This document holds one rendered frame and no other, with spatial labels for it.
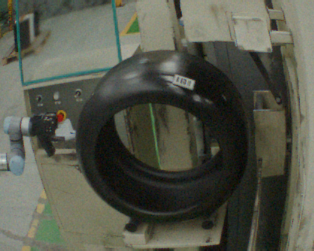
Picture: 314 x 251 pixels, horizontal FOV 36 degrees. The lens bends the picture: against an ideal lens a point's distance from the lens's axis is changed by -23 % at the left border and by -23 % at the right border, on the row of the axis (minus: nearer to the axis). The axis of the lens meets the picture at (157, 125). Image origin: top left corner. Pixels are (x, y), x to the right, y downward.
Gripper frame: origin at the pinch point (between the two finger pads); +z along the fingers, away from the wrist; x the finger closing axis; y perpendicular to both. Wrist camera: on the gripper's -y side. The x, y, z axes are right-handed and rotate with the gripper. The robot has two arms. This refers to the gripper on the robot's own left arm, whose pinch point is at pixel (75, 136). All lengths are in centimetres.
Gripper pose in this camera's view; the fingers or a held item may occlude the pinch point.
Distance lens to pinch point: 198.2
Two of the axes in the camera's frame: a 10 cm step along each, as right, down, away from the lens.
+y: -0.2, -9.0, -4.4
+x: 1.6, -4.4, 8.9
